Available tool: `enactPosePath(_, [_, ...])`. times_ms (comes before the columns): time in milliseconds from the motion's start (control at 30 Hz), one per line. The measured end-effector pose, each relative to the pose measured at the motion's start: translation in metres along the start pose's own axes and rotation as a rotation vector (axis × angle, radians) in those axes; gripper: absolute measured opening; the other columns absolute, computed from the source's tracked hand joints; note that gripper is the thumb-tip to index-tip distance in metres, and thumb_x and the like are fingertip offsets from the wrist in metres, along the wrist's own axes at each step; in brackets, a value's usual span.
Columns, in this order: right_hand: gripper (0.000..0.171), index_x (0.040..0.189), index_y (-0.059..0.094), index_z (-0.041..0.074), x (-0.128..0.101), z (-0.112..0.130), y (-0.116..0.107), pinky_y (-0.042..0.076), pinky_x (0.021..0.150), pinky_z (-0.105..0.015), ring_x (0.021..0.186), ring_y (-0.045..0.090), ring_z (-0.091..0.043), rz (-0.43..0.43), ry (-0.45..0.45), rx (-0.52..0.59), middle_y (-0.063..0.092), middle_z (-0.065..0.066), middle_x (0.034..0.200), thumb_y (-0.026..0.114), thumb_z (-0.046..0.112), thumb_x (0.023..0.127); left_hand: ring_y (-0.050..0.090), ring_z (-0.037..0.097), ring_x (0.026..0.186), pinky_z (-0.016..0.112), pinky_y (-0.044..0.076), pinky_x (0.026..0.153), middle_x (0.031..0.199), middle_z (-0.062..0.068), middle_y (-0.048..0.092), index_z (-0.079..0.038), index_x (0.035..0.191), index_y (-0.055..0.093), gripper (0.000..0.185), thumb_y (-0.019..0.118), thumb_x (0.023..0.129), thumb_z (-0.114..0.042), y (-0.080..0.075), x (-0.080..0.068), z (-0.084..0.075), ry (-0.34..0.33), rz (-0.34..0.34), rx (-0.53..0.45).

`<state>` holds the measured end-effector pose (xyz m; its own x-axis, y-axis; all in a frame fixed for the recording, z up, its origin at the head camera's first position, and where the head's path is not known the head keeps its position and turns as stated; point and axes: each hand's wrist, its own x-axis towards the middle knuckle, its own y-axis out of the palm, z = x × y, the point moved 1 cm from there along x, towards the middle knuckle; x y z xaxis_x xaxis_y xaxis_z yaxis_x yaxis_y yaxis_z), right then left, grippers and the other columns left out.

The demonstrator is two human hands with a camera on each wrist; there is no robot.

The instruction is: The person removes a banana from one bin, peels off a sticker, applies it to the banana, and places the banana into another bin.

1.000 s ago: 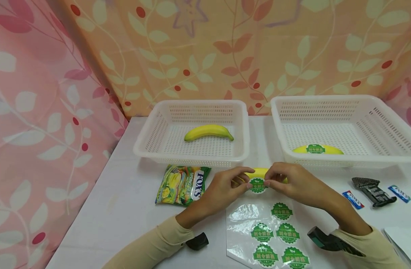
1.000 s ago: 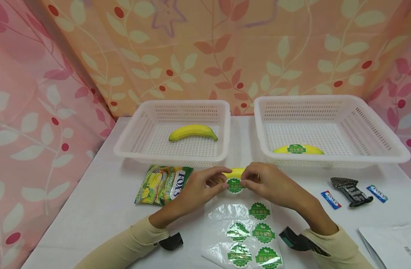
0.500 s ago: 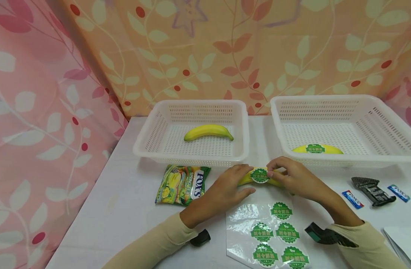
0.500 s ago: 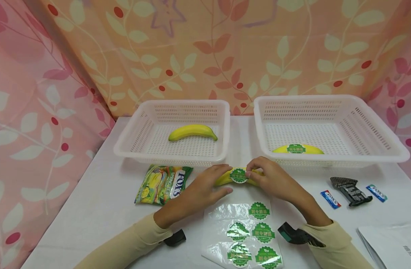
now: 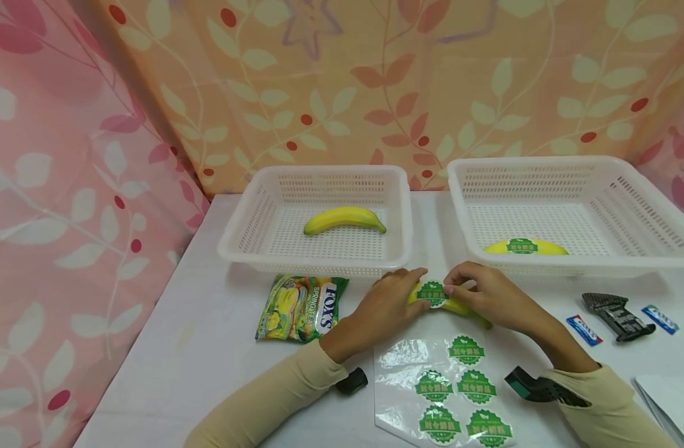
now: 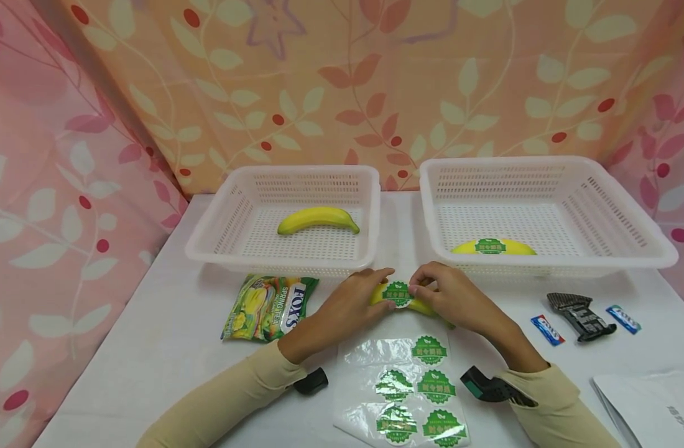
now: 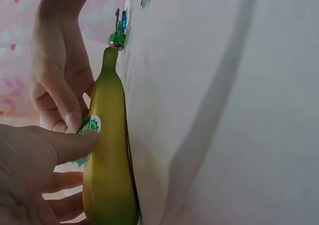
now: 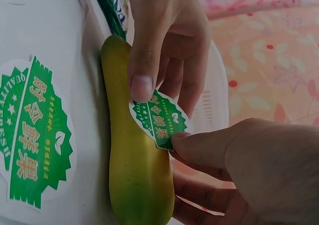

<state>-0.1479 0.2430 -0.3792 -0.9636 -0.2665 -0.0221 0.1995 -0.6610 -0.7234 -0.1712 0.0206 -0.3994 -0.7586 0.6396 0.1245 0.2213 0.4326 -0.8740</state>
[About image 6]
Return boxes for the person's left hand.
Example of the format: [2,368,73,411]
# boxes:
[305,268,398,349]

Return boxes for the person's right hand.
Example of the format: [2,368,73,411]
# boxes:
[408,261,514,343]

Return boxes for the yellow banana with green sticker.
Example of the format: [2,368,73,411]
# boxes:
[370,281,456,330]
[451,238,538,256]

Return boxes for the white slotted plastic basket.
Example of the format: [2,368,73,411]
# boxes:
[184,165,382,278]
[419,156,680,279]

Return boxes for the plain yellow banana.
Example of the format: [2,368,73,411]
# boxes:
[277,207,361,236]

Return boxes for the clear sticker backing sheet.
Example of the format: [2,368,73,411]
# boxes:
[333,333,472,448]

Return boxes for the black wrist band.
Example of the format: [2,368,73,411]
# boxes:
[460,366,539,409]
[293,367,330,396]

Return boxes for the green candy bag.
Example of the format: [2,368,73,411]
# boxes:
[220,274,320,344]

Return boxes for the red candy packet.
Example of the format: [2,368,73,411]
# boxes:
[530,314,566,347]

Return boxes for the black plastic clip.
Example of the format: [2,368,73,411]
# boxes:
[546,292,618,343]

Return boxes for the blue candy packet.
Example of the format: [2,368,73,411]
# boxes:
[605,305,643,335]

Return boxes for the white paper sheets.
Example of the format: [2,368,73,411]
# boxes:
[591,367,684,448]

